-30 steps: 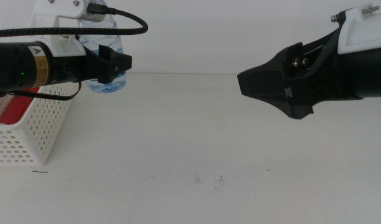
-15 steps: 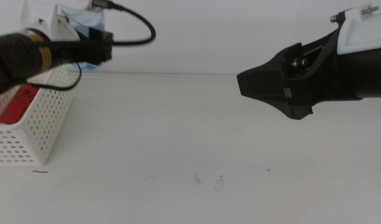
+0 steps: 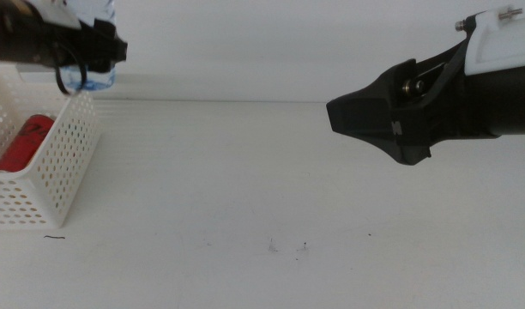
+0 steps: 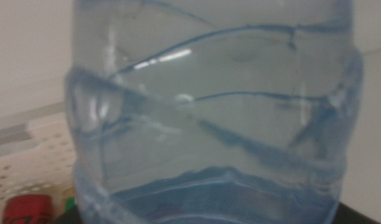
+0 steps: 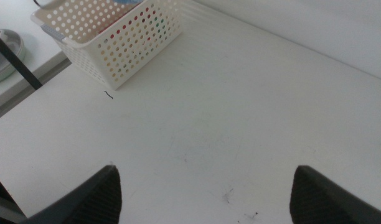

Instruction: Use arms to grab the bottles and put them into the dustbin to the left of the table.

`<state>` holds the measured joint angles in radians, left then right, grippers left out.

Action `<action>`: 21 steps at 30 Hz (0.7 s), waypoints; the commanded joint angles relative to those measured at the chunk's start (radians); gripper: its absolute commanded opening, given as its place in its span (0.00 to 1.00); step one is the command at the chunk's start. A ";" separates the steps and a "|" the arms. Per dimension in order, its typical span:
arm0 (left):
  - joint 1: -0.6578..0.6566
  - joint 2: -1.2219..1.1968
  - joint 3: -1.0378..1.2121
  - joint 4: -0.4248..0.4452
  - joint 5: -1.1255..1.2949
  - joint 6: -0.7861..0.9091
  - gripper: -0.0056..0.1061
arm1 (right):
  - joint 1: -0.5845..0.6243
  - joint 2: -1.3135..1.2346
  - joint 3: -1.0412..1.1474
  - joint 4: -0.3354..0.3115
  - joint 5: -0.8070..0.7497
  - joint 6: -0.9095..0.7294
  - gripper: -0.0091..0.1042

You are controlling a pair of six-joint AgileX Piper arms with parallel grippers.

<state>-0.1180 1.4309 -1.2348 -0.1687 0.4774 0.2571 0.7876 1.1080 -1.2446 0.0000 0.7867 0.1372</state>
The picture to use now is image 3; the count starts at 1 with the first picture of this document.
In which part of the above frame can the clear water bottle blue cap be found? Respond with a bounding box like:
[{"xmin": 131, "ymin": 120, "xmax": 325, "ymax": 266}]
[{"xmin": 58, "ymin": 0, "xmax": 118, "ymax": 94}]

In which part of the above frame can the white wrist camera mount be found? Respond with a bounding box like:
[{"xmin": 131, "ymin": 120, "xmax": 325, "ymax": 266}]
[
  {"xmin": 24, "ymin": 0, "xmax": 82, "ymax": 31},
  {"xmin": 454, "ymin": 6, "xmax": 525, "ymax": 77}
]

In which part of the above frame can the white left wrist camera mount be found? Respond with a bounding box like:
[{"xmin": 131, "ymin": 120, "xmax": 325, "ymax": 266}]
[{"xmin": 24, "ymin": 0, "xmax": 82, "ymax": 31}]

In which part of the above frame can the red cola can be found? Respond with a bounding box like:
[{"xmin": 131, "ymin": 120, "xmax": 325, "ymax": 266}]
[{"xmin": 0, "ymin": 114, "xmax": 56, "ymax": 173}]

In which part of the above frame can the white perforated plastic basket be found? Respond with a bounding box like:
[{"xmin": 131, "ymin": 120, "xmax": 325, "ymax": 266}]
[{"xmin": 0, "ymin": 64, "xmax": 103, "ymax": 228}]

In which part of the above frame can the thin black cable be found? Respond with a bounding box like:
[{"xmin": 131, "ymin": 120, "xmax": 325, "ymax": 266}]
[{"xmin": 53, "ymin": 42, "xmax": 88, "ymax": 96}]

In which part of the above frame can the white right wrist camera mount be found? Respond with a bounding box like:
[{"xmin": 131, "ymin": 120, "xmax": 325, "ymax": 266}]
[{"xmin": 454, "ymin": 6, "xmax": 525, "ymax": 77}]

